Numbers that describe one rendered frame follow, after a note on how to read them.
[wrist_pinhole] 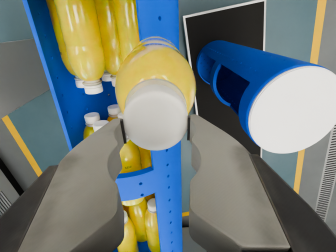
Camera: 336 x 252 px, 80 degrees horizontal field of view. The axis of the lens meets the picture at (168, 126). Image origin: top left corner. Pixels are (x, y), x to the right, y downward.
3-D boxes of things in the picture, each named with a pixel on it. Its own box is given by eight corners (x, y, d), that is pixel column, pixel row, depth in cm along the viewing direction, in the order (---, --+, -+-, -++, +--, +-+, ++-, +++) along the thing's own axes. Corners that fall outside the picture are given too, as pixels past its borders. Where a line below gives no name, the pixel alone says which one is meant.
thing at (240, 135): (203, 181, 206) (206, 192, 192) (180, 16, 138) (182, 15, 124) (254, 172, 203) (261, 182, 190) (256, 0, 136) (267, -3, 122)
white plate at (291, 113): (319, 42, 50) (316, 42, 51) (230, 115, 58) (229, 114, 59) (360, 113, 60) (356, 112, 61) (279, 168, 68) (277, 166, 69)
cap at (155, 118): (184, 134, 14) (188, 148, 13) (129, 137, 14) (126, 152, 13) (185, 80, 13) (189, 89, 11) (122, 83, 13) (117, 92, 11)
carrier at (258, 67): (220, 30, 129) (187, 62, 137) (316, 39, 51) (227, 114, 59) (245, 62, 139) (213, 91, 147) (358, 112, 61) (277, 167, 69)
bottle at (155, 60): (179, 84, 32) (206, 153, 15) (134, 86, 31) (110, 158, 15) (179, 34, 28) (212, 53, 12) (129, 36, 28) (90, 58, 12)
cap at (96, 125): (108, 125, 52) (107, 119, 51) (111, 131, 49) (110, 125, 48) (93, 129, 51) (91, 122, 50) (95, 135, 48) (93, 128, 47)
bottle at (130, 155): (117, 190, 56) (104, 131, 48) (142, 184, 58) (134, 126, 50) (120, 210, 50) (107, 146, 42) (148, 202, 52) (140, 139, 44)
